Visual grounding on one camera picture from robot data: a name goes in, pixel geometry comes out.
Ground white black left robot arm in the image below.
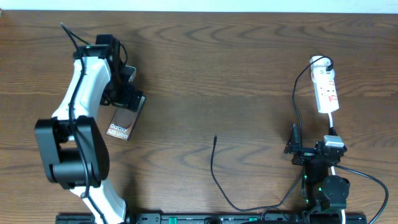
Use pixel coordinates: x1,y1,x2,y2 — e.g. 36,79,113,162
35,34,146,223

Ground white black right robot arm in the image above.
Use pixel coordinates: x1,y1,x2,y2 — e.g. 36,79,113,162
284,125,350,219

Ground white power strip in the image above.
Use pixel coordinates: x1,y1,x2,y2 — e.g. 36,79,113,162
311,67,339,114

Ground black USB charging cable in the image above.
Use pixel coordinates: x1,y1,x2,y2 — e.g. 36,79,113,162
210,55,335,212

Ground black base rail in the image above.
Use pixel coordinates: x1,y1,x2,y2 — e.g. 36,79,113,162
55,213,367,224

